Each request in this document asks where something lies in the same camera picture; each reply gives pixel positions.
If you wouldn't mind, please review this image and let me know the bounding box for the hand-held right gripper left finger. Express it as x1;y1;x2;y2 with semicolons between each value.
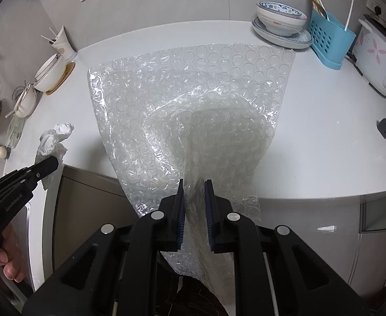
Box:
25;179;187;316

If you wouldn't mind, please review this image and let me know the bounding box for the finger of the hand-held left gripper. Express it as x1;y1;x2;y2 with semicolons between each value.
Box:
0;155;61;205

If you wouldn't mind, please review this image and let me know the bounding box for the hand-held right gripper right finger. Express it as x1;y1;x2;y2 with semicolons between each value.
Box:
203;179;369;316

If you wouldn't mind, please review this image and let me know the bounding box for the white tissue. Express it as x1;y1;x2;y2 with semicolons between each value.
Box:
36;122;75;192

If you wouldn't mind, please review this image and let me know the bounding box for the bubble wrap sheet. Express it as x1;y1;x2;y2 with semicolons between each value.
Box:
87;42;296;307

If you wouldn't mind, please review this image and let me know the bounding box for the person's left hand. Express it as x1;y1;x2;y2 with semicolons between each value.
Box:
0;223;28;284

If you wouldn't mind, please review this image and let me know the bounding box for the plain white bowl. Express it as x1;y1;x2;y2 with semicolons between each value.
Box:
13;83;39;119

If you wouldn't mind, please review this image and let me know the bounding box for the grey cabinet door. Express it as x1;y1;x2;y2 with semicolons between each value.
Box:
53;166;161;291
358;194;386;235

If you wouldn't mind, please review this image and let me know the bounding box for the wooden chopstick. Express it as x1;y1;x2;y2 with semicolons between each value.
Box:
13;87;29;116
14;85;33;115

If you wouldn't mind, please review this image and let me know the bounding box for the white bowl dark rim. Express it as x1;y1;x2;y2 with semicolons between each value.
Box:
35;53;63;81
34;56;67;92

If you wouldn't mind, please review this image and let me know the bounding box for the round wooden coaster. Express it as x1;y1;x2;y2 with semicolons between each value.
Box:
45;61;77;96

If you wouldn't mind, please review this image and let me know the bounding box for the white paper cup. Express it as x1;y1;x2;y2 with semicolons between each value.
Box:
50;25;78;64

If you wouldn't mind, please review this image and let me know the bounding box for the blue striped plate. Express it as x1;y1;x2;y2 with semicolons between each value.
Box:
251;17;314;50

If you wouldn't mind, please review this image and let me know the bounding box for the white bowl red stripe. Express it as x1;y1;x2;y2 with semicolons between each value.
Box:
256;6;307;38

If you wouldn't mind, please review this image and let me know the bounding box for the blue cutlery holder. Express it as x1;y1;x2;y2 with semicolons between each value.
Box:
308;8;357;71

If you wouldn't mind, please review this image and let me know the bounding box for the floral bowl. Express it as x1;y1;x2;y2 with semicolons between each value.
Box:
258;1;304;20

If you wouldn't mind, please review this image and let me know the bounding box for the white floral rice cooker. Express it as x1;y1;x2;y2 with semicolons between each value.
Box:
350;14;386;99

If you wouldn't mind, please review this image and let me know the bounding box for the grey coiled cable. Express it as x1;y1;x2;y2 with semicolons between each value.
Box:
13;82;33;97

